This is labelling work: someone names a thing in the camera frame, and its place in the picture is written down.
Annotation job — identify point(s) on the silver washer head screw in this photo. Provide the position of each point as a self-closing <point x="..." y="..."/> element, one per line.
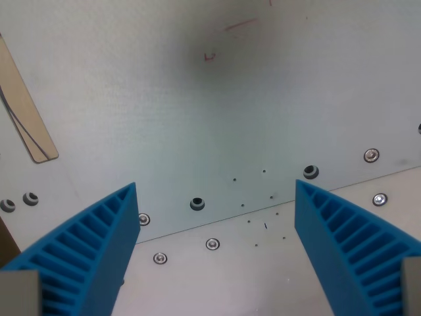
<point x="371" y="155"/>
<point x="144" y="219"/>
<point x="212" y="244"/>
<point x="160" y="258"/>
<point x="380" y="199"/>

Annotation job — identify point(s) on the tan wooden strip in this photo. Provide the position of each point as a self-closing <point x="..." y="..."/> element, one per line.
<point x="23" y="98"/>

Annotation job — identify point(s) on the brown wooden board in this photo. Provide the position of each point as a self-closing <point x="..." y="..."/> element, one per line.
<point x="5" y="242"/>

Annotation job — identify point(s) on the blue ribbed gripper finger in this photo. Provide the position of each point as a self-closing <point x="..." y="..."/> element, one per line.
<point x="98" y="250"/>
<point x="335" y="243"/>

